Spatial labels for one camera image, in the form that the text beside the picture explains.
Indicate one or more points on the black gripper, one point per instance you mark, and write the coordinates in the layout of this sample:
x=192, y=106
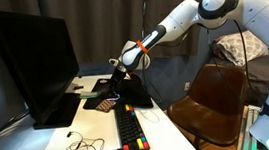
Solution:
x=120, y=75

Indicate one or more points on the black mesh cup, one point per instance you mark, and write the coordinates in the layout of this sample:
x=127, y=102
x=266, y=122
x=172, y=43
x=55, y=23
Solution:
x=114, y=97

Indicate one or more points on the black mouse pad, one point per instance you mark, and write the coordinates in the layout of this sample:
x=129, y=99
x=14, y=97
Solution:
x=136, y=95

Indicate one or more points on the black computer monitor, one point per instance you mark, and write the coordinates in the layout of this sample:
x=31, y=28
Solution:
x=35, y=58

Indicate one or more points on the small brown patterned object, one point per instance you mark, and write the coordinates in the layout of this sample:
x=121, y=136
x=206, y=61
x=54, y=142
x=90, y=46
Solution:
x=106, y=105

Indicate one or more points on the green translucent small box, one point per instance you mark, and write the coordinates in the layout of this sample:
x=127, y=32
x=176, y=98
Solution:
x=89, y=94

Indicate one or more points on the small black stick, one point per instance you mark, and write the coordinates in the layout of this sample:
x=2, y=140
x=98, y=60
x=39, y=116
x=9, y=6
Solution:
x=78, y=87

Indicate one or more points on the black keyboard with coloured keys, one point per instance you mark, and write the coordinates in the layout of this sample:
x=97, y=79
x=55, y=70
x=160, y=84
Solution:
x=128, y=129

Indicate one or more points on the orange band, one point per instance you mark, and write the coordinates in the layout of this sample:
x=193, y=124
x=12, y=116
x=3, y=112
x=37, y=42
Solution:
x=142, y=46

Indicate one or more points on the black monitor base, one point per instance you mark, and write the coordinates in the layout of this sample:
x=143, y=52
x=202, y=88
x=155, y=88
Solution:
x=61, y=114

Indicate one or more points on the brown leather chair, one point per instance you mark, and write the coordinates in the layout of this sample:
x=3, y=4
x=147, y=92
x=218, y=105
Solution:
x=211, y=107

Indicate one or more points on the white metal rack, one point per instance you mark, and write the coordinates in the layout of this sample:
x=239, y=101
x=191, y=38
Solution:
x=250, y=113

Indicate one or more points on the grey bed mattress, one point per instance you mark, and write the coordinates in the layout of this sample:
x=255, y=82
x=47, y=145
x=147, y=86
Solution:
x=258, y=75

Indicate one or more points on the white patterned pillow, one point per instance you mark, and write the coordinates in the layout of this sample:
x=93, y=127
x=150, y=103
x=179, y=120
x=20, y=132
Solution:
x=255, y=47

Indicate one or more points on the white wall outlet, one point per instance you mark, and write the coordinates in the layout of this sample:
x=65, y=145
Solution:
x=187, y=86

